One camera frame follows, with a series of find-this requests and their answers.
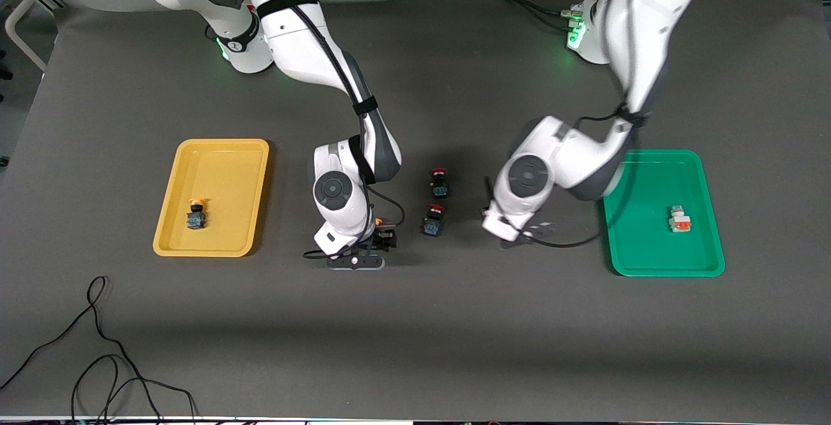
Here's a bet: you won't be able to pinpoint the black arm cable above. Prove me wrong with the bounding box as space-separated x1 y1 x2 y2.
136 0 406 260
484 0 650 249

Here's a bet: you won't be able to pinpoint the dark grey table mat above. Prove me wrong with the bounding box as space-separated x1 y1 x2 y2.
0 0 831 422

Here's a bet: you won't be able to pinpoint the red push button switch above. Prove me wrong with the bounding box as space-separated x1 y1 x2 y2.
428 167 451 199
423 204 446 237

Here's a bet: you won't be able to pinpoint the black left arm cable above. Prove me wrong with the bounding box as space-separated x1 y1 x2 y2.
484 0 650 249

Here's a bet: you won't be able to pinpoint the green plastic tray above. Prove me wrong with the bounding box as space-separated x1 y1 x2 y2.
602 149 726 278

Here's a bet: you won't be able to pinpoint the thin black loose cable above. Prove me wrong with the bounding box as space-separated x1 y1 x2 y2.
0 275 199 424

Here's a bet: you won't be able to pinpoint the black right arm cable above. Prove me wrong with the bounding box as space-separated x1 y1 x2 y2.
136 0 406 260

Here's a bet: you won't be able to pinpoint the yellow plastic tray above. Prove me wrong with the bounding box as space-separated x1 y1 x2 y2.
153 138 270 258

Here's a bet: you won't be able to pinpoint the black left base cables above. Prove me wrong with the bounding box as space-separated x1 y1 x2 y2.
490 0 608 33

